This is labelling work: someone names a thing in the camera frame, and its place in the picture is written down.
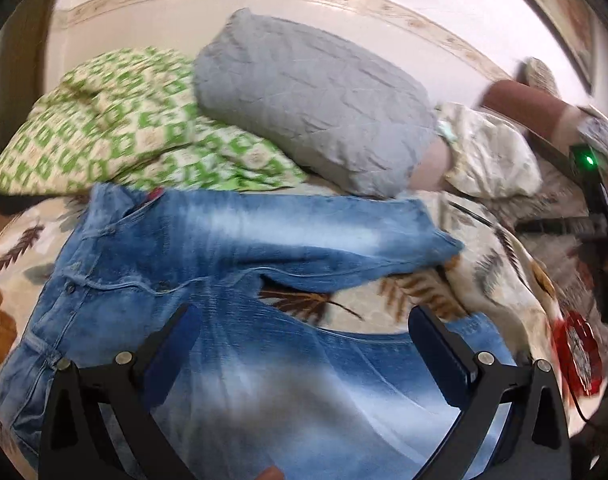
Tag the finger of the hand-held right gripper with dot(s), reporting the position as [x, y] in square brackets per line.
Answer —
[549, 225]

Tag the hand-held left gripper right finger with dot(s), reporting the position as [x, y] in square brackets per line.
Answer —
[441, 355]

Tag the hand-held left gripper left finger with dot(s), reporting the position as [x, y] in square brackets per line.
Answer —
[171, 355]

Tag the blue denim pants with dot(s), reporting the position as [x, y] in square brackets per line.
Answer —
[234, 240]

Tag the leaf print blanket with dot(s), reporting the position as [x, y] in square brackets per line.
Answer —
[489, 270]

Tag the silver foil patch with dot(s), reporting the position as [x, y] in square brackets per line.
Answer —
[601, 132]

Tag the cream crumpled cloth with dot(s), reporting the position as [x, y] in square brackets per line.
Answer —
[489, 155]

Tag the brown sofa backrest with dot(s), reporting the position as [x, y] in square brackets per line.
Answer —
[524, 105]

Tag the red patterned object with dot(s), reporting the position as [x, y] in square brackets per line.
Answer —
[578, 352]

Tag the pink pillow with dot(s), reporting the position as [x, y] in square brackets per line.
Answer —
[429, 165]

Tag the pale green small cloth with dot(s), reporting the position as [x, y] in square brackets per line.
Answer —
[446, 130]

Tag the small patterned cushion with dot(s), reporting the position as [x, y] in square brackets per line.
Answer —
[539, 74]

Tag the green white patterned blanket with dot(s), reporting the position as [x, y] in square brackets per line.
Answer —
[109, 120]

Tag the grey quilted pillow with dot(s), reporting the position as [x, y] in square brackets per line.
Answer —
[309, 100]

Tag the framed wall picture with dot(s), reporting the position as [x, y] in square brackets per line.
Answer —
[564, 5]

